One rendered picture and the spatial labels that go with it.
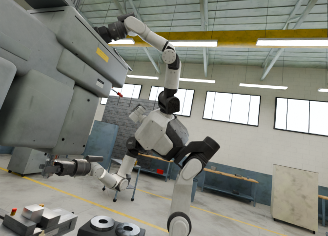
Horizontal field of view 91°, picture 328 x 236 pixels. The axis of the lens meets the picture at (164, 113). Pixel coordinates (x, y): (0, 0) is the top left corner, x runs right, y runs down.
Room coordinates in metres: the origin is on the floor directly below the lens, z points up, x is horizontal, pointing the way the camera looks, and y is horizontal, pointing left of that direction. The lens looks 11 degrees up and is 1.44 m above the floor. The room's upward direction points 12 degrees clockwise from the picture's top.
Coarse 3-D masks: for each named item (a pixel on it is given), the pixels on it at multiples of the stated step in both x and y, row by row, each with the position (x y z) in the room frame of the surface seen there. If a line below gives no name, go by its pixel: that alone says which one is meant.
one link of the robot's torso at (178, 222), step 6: (180, 216) 1.02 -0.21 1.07; (174, 222) 1.01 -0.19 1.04; (180, 222) 1.00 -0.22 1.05; (186, 222) 1.01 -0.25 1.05; (174, 228) 1.01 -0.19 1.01; (180, 228) 1.00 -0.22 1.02; (186, 228) 1.00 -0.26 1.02; (174, 234) 1.01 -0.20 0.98; (180, 234) 1.00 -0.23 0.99; (186, 234) 1.01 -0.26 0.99
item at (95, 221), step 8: (96, 216) 0.71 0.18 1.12; (104, 216) 0.73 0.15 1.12; (88, 224) 0.68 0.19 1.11; (96, 224) 0.66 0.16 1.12; (104, 224) 0.67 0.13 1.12; (112, 224) 0.68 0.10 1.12; (120, 224) 0.69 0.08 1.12; (128, 224) 0.71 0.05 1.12; (80, 232) 0.64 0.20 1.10; (88, 232) 0.63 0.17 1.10; (96, 232) 0.64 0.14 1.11; (104, 232) 0.65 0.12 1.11; (112, 232) 0.66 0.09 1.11; (120, 232) 0.64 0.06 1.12; (128, 232) 0.65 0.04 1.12; (136, 232) 0.66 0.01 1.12; (144, 232) 0.71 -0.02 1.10
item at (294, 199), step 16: (96, 128) 6.59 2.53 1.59; (112, 128) 6.61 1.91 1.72; (96, 144) 6.60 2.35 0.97; (112, 144) 6.84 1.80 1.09; (16, 160) 4.41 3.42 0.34; (32, 160) 4.45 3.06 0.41; (272, 176) 5.59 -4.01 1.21; (288, 176) 4.96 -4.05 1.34; (304, 176) 4.79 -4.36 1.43; (272, 192) 5.40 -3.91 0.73; (288, 192) 4.95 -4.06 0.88; (304, 192) 4.78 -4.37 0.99; (272, 208) 5.23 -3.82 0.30; (288, 208) 4.94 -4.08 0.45; (304, 208) 4.78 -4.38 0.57; (304, 224) 4.77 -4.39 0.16
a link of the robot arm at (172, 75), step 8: (168, 56) 0.80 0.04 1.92; (176, 56) 0.80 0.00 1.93; (168, 64) 0.83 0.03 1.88; (176, 64) 0.83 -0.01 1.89; (168, 72) 0.88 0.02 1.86; (176, 72) 0.87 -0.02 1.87; (168, 80) 0.90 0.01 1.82; (176, 80) 0.90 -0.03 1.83; (168, 88) 0.93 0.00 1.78; (176, 88) 0.93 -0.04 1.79
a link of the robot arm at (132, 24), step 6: (126, 18) 0.73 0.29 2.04; (132, 18) 0.73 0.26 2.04; (126, 24) 0.74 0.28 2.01; (132, 24) 0.74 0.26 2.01; (138, 24) 0.74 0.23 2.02; (144, 24) 0.75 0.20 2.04; (132, 30) 0.75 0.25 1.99; (138, 30) 0.75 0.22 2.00; (144, 30) 0.76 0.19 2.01; (144, 36) 0.78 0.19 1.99
